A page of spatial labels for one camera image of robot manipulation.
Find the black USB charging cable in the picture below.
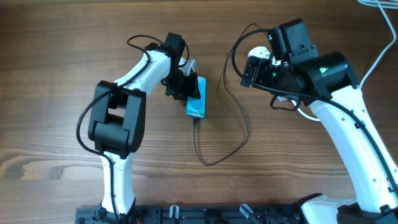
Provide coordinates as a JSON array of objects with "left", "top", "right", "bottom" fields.
[{"left": 192, "top": 22, "right": 268, "bottom": 167}]

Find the smartphone with cyan screen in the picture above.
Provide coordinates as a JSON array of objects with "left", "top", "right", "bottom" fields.
[{"left": 185, "top": 77, "right": 206, "bottom": 118}]

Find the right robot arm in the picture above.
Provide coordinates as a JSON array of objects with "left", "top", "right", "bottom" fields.
[{"left": 239, "top": 19, "right": 397, "bottom": 223}]

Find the white power strip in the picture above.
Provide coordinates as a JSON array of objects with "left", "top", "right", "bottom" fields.
[{"left": 248, "top": 45, "right": 299, "bottom": 103}]

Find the white power strip cord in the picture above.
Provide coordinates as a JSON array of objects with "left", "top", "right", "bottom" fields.
[{"left": 289, "top": 0, "right": 398, "bottom": 123}]

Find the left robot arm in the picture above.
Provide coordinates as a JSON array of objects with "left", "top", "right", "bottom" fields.
[{"left": 88, "top": 33, "right": 203, "bottom": 223}]

